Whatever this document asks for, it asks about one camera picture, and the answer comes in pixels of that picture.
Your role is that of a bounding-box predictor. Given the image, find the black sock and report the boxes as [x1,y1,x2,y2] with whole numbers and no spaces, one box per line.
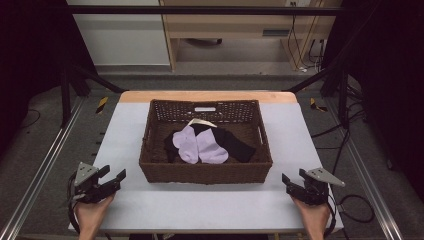
[190,122,257,164]
[163,130,181,164]

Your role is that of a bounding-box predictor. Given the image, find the black metal stand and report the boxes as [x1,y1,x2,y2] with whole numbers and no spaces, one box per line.
[59,62,127,128]
[282,65,352,129]

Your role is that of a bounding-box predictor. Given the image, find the right hand-held gripper cable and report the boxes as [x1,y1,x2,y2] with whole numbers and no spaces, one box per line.
[323,194,338,238]

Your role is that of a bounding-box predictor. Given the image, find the hand-held gripper cable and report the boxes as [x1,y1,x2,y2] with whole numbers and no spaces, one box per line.
[323,194,338,238]
[67,172,82,235]

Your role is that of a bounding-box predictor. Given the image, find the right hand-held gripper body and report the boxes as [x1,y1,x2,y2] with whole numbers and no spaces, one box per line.
[286,167,346,206]

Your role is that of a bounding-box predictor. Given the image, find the yellow black tape strip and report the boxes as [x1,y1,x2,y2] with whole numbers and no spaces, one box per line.
[309,97,329,113]
[95,96,110,115]

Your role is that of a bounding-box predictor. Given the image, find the black horizontal bar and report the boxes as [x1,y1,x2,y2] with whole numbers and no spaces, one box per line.
[66,4,345,17]

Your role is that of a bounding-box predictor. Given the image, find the white cabinet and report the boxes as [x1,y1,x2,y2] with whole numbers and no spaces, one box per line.
[66,0,171,67]

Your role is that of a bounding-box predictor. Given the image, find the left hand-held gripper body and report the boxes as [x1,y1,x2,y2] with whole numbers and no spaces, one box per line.
[71,162,116,205]

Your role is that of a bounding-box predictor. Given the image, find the left hand-held gripper cable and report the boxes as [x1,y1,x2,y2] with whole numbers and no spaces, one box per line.
[67,172,82,235]

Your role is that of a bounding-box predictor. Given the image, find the black floor cable bundle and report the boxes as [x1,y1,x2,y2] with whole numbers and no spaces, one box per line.
[310,83,376,225]

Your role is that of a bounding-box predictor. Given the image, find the thin black floor cable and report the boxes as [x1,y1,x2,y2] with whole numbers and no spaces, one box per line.
[19,108,42,130]

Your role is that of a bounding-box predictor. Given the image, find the black curtain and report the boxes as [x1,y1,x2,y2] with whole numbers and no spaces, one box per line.
[322,0,424,195]
[0,0,98,155]

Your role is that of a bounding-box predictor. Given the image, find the white table mat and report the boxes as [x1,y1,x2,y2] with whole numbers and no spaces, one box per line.
[67,101,345,235]

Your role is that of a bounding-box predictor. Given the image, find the person's right hand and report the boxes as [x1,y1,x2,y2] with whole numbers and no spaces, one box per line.
[291,196,331,233]

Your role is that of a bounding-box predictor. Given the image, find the lavender sock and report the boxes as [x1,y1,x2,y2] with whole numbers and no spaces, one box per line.
[171,125,200,165]
[196,128,230,165]

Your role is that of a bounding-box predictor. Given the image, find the brown wicker basket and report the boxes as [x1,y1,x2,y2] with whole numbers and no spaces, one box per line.
[138,98,274,185]

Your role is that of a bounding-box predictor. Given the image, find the hanging desk cables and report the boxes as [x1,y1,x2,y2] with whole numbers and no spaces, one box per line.
[285,1,327,73]

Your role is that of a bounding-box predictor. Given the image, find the person's left hand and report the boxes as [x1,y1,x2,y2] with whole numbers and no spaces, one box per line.
[74,194,116,235]

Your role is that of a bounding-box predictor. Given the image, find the aluminium rail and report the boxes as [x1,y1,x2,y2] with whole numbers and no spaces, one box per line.
[0,95,85,240]
[323,96,405,240]

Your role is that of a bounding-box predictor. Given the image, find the beige paper tag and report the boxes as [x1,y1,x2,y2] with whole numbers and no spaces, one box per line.
[187,117,219,129]

